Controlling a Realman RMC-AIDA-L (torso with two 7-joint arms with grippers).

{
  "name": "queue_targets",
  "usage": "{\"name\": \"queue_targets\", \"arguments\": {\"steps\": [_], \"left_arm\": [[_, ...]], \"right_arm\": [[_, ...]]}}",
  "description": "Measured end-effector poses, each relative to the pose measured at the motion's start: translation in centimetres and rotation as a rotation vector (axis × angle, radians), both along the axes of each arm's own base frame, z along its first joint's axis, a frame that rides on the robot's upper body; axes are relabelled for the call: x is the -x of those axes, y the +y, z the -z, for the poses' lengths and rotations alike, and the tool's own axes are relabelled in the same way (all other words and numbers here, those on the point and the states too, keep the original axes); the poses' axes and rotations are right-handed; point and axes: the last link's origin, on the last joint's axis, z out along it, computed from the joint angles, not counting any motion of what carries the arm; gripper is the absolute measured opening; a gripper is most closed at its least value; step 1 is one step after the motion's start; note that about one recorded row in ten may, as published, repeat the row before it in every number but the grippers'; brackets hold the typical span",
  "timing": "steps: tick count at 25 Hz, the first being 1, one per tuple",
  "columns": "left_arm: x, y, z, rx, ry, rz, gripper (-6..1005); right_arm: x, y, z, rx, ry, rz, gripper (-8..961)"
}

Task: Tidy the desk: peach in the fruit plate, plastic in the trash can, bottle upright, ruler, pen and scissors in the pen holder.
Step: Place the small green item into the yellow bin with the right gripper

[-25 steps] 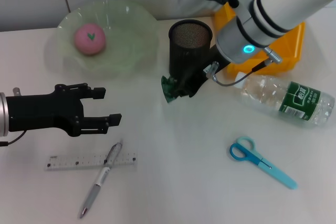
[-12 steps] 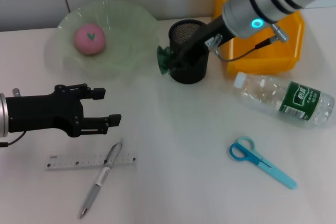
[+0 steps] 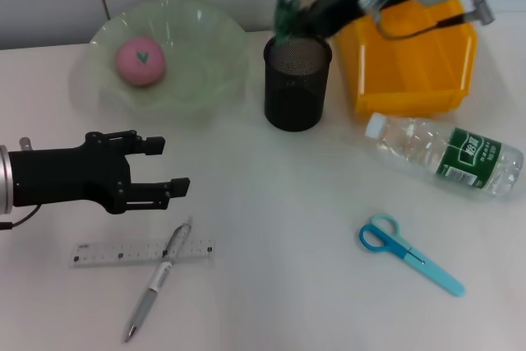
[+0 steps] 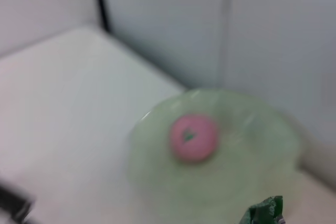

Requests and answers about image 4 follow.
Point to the green plastic wrapper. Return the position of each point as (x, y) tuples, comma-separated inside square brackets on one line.
[(262, 211)]

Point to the pink peach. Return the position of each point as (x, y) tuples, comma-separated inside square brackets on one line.
[(199, 150)]

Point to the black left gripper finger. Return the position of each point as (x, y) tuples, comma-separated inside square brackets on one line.
[(13, 205)]

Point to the green glass fruit bowl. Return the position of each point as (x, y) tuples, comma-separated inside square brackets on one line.
[(236, 182)]

